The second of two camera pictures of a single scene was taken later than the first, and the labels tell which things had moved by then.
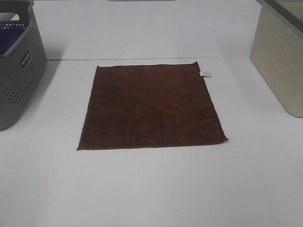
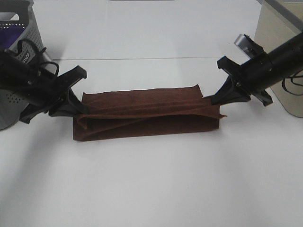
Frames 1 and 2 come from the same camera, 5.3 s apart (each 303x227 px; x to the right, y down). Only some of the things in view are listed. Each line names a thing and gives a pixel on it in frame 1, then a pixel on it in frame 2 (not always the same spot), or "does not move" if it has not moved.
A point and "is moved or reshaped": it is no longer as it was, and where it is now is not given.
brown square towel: x=129 y=106 is moved or reshaped
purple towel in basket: x=8 y=36 does not move
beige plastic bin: x=277 y=51 does not move
